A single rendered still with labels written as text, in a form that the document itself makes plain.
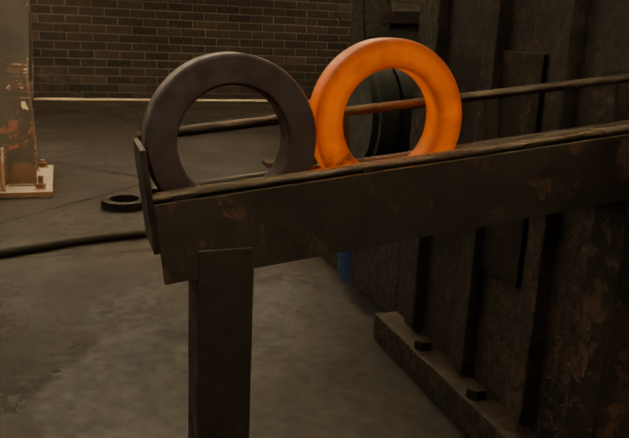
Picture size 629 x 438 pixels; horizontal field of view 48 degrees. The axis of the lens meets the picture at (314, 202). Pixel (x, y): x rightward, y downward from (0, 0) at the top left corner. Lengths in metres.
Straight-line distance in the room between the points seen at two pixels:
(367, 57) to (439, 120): 0.12
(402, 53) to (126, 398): 1.00
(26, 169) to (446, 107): 2.64
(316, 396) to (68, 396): 0.51
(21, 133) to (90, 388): 1.85
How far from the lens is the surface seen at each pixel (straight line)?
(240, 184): 0.73
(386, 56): 0.79
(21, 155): 3.29
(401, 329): 1.71
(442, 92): 0.83
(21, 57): 3.23
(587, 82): 1.02
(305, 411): 1.49
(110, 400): 1.55
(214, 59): 0.73
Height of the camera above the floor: 0.76
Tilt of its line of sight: 14 degrees down
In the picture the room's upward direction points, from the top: 3 degrees clockwise
